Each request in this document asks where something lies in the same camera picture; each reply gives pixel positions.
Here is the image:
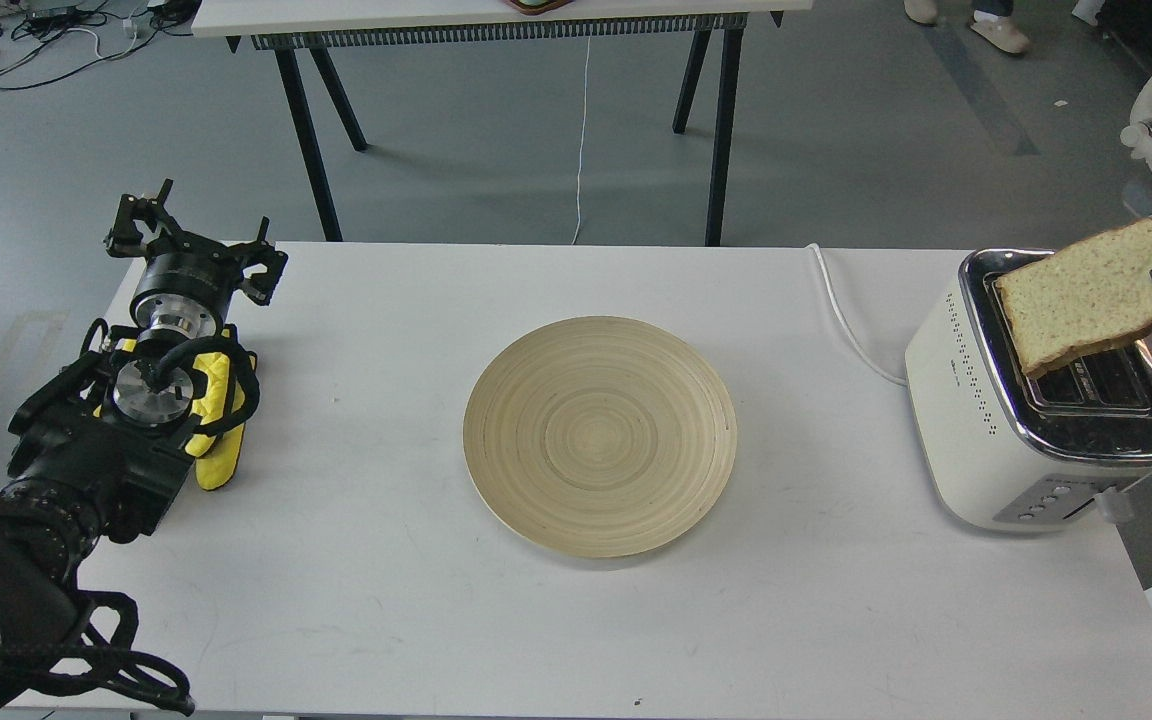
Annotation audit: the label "white chrome toaster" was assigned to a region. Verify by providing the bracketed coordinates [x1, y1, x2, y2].
[905, 249, 1152, 533]

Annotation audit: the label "round wooden plate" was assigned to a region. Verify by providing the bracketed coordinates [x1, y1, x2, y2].
[462, 316, 738, 559]

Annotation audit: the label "white hanging cable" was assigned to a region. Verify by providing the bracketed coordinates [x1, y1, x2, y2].
[570, 36, 594, 247]

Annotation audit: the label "slice of bread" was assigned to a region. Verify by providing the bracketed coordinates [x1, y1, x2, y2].
[995, 218, 1152, 379]

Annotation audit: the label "floor cables and power strips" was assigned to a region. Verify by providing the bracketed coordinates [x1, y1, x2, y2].
[0, 0, 203, 101]

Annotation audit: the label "white toaster power cable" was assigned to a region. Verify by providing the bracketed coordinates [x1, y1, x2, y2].
[806, 243, 909, 388]

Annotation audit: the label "person's white shoes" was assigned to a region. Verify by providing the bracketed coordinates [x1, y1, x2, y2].
[902, 0, 1032, 56]

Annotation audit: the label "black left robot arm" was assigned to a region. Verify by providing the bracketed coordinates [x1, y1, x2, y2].
[0, 181, 288, 715]

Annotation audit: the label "white background table black legs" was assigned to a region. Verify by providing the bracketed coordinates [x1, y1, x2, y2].
[191, 1, 810, 247]

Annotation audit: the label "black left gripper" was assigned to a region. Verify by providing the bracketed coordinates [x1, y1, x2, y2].
[104, 179, 288, 333]

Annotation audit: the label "yellow cloth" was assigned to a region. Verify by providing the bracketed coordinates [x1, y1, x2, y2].
[96, 323, 260, 492]

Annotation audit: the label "brown object on back table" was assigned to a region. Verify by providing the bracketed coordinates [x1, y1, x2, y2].
[506, 0, 570, 15]

